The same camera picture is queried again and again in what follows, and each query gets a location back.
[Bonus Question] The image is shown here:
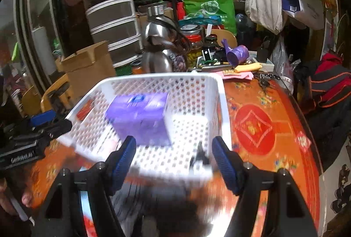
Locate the purple tissue pack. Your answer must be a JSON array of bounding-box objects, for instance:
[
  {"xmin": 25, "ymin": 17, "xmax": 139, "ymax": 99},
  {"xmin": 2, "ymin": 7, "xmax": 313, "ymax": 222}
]
[{"xmin": 105, "ymin": 92, "xmax": 172, "ymax": 147}]

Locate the person left hand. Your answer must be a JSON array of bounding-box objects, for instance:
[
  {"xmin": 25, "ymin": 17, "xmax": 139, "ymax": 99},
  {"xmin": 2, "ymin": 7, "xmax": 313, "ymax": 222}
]
[{"xmin": 1, "ymin": 178, "xmax": 33, "ymax": 221}]

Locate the yellow wooden chair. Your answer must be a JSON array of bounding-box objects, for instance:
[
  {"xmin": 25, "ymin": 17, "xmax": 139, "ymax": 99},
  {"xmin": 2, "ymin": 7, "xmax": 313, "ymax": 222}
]
[{"xmin": 21, "ymin": 74, "xmax": 74, "ymax": 116}]

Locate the brown cardboard box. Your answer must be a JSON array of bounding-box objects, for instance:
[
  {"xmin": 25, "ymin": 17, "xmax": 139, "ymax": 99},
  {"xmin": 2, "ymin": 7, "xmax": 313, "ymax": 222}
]
[{"xmin": 55, "ymin": 41, "xmax": 116, "ymax": 99}]

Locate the red floral tablecloth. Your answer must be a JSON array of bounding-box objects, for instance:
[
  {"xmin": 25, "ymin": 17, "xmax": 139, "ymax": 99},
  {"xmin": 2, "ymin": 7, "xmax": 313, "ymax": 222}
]
[{"xmin": 27, "ymin": 75, "xmax": 321, "ymax": 237}]

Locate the green plastic crate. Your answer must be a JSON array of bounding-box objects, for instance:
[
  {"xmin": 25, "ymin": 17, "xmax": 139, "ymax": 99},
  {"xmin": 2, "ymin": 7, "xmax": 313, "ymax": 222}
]
[{"xmin": 115, "ymin": 64, "xmax": 133, "ymax": 77}]

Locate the amber glass jar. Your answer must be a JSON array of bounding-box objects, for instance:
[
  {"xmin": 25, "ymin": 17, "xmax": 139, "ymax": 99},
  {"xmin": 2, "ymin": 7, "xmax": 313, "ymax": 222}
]
[{"xmin": 130, "ymin": 60, "xmax": 144, "ymax": 75}]

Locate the red black striped jacket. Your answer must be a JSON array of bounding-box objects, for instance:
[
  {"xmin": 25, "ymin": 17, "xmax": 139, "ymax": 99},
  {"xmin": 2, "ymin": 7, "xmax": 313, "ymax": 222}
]
[{"xmin": 296, "ymin": 53, "xmax": 350, "ymax": 114}]

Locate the grey plastic drawer tower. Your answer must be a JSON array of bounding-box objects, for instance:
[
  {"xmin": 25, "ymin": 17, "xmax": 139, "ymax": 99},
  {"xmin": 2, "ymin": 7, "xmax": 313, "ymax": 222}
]
[{"xmin": 83, "ymin": 0, "xmax": 142, "ymax": 68}]

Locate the stainless steel kettle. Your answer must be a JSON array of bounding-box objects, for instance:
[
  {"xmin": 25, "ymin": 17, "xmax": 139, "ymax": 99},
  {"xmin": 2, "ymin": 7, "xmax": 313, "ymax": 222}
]
[{"xmin": 141, "ymin": 5, "xmax": 191, "ymax": 73}]

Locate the yellow cloth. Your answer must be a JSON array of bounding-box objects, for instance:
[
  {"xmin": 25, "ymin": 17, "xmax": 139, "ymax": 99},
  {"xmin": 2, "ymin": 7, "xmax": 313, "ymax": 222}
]
[{"xmin": 234, "ymin": 62, "xmax": 262, "ymax": 73}]

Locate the pickle jar red lid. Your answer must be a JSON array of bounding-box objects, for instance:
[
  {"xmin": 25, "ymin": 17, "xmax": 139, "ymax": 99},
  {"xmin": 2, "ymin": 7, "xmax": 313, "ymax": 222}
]
[{"xmin": 187, "ymin": 34, "xmax": 203, "ymax": 68}]

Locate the purple plastic watering cup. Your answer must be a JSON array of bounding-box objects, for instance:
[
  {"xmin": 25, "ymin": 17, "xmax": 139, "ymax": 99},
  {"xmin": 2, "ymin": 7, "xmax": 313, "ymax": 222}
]
[{"xmin": 221, "ymin": 38, "xmax": 249, "ymax": 68}]

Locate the white blue paper bag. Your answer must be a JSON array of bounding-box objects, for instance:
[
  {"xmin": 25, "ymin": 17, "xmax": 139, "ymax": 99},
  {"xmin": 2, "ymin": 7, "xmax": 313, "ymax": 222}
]
[{"xmin": 282, "ymin": 0, "xmax": 324, "ymax": 30}]

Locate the green shopping bag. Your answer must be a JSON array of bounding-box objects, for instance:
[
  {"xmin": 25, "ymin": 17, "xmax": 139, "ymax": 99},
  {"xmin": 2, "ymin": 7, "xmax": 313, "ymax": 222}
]
[{"xmin": 183, "ymin": 0, "xmax": 237, "ymax": 36}]

